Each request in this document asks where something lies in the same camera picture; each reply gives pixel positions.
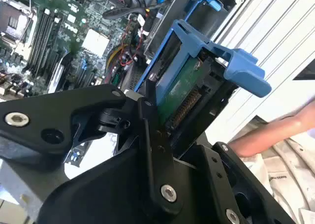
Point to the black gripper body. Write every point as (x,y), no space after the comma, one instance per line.
(110,197)

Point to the hard disk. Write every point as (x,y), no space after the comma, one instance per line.
(187,81)

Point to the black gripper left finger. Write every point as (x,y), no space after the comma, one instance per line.
(73,101)

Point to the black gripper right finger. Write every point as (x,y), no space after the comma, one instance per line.
(216,167)

